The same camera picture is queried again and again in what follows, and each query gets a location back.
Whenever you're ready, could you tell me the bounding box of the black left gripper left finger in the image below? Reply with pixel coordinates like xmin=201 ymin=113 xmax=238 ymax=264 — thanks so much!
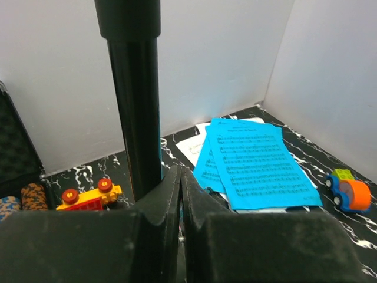
xmin=1 ymin=166 xmax=181 ymax=282

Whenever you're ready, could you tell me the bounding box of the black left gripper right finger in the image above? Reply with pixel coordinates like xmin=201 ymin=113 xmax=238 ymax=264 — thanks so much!
xmin=181 ymin=169 xmax=366 ymax=282

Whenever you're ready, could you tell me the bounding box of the blue sheet music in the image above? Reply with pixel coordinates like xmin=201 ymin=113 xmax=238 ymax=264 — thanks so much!
xmin=206 ymin=119 xmax=322 ymax=210
xmin=193 ymin=119 xmax=230 ymax=194

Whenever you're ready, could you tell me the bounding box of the black music stand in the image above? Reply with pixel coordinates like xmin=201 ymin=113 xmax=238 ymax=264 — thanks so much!
xmin=95 ymin=0 xmax=162 ymax=201

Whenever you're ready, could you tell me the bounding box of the black poker chip case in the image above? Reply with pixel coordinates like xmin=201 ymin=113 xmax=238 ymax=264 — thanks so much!
xmin=1 ymin=83 xmax=56 ymax=221

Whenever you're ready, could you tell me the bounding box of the red yellow toy block house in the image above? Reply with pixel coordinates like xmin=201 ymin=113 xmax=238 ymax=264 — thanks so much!
xmin=56 ymin=178 xmax=123 ymax=210

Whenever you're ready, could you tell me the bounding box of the white sheet music page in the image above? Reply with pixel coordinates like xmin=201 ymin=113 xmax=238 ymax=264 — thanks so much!
xmin=176 ymin=118 xmax=318 ymax=213

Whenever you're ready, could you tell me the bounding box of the orange green blue block toy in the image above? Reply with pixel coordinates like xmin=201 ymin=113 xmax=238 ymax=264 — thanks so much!
xmin=325 ymin=169 xmax=372 ymax=214

